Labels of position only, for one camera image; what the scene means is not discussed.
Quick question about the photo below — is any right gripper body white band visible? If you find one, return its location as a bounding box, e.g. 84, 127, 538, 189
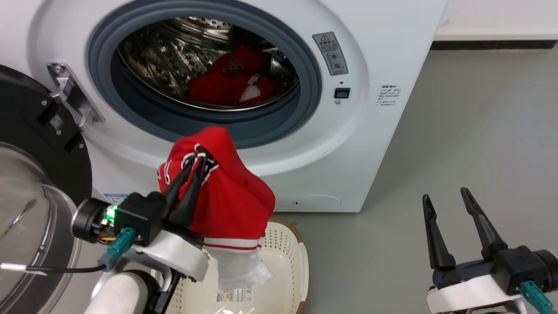
426, 259, 524, 314

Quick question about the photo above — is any teal right camera connector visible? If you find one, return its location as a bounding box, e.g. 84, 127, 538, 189
520, 281, 555, 314

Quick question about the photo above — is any red and white jersey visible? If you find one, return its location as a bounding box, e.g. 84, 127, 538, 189
157, 126, 276, 292

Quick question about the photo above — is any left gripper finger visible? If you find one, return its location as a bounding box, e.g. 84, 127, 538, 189
174, 159, 208, 228
162, 165, 195, 215

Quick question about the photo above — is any teal left camera connector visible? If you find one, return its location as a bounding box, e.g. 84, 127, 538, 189
98, 227, 138, 273

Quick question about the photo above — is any black wall baseboard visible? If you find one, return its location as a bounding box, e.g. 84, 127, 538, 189
430, 40, 558, 51

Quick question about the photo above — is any cream perforated laundry basket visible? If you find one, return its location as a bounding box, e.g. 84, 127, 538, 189
150, 217, 310, 314

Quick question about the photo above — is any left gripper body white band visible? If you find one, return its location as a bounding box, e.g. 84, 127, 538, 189
131, 217, 210, 314

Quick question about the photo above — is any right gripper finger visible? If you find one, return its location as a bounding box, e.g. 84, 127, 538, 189
422, 194, 457, 270
460, 187, 509, 259

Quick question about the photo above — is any stainless steel drum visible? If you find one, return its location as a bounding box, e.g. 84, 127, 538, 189
116, 17, 300, 112

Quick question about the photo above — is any metal door hinge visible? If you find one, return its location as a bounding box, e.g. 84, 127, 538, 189
47, 62, 105, 131

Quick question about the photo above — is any red garment with white patch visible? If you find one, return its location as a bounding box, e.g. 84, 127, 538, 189
188, 44, 285, 108

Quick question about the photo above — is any black glass washing machine door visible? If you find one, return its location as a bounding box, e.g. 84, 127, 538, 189
0, 65, 93, 314

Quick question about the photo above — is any teal camera connector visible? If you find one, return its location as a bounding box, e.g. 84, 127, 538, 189
520, 281, 555, 314
98, 227, 138, 273

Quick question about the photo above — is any white front-load washing machine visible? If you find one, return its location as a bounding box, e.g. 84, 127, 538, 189
0, 0, 449, 213

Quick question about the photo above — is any black cable with white tag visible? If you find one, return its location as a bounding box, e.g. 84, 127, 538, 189
0, 263, 108, 276

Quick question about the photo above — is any paper label of basket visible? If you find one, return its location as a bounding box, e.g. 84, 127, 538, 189
216, 286, 254, 304

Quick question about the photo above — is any grey warning label sticker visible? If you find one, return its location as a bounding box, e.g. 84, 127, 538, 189
312, 31, 349, 77

